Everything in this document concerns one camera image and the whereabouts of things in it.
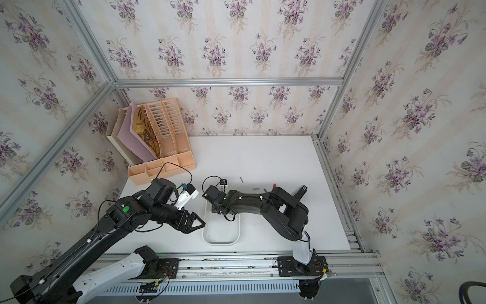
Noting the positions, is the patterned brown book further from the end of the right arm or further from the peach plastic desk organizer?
the end of the right arm

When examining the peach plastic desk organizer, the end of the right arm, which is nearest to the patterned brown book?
the peach plastic desk organizer

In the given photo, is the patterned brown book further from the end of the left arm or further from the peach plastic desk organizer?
the end of the left arm
